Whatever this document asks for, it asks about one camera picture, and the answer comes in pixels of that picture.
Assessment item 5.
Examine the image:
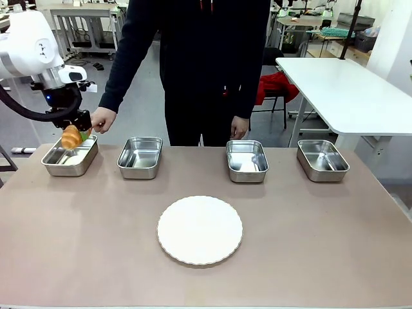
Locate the dark plastic crate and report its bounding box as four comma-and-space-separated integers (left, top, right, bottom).
355, 30, 377, 52

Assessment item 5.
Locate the person's right forearm dark sleeve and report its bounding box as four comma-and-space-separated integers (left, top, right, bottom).
98, 51, 145, 113

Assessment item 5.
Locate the thick black cable hose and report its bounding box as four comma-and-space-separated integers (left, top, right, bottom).
0, 84, 81, 122

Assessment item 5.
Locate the person's left forearm dark sleeve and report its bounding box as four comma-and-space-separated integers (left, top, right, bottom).
234, 70, 263, 120

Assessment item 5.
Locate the black chair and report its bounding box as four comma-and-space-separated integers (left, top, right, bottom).
249, 46, 290, 130

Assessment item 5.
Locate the large white table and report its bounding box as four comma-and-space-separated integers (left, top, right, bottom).
276, 57, 412, 181

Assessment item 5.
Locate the rectangular stainless steel container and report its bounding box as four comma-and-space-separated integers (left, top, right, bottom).
226, 139, 270, 183
296, 138, 351, 183
116, 136, 164, 180
41, 133, 99, 177

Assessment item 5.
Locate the person's left hand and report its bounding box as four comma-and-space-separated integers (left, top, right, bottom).
230, 115, 250, 140

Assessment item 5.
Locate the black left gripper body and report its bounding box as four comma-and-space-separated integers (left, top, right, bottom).
48, 108, 93, 133

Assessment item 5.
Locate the white scalloped round plate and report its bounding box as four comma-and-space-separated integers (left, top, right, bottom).
156, 194, 244, 267

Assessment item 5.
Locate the wooden top workbench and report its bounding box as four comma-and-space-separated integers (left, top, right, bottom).
276, 15, 323, 55

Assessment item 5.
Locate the tall black stand pole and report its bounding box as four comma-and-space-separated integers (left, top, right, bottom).
340, 0, 363, 61

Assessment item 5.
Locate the red cloth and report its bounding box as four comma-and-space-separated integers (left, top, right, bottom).
254, 71, 301, 106

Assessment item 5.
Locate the grey metal frame desk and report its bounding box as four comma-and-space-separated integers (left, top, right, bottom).
48, 3, 129, 62

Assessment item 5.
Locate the person's torso dark hoodie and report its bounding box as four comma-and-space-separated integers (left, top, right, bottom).
127, 0, 271, 147

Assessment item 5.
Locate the teal rack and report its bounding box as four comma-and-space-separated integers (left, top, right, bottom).
321, 26, 357, 39

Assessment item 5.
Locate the golden brown croissant bread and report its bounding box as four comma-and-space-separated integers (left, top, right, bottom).
61, 124, 84, 151

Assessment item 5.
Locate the person's right hand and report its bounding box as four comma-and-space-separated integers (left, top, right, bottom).
89, 106, 117, 135

